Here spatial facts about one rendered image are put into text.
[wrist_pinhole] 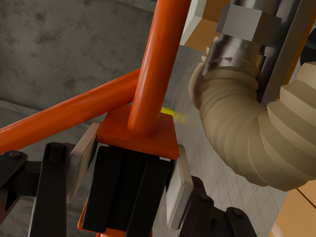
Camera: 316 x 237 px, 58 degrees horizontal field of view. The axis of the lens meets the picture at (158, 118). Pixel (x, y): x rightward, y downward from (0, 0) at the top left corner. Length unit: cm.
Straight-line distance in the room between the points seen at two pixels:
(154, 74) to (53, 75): 1071
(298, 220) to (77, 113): 104
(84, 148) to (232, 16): 13
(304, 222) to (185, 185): 101
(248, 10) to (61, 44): 1022
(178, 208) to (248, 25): 13
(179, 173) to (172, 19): 10
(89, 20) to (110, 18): 70
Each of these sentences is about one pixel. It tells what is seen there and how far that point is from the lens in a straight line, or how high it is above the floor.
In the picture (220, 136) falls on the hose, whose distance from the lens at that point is 16.
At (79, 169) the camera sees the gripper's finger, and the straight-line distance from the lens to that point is 17.
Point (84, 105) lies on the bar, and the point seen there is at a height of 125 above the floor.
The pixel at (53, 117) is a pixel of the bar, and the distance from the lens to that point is 24.
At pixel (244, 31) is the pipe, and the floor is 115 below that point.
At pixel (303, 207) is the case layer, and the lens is 118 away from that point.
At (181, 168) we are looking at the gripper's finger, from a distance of 18.
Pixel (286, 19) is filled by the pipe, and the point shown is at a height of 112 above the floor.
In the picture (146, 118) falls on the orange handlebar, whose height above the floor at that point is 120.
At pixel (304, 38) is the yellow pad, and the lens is 30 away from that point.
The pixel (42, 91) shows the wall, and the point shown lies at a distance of 1133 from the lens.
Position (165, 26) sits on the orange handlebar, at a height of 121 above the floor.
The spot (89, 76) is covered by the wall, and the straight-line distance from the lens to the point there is 1046.
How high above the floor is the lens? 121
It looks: 5 degrees down
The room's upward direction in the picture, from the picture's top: 74 degrees counter-clockwise
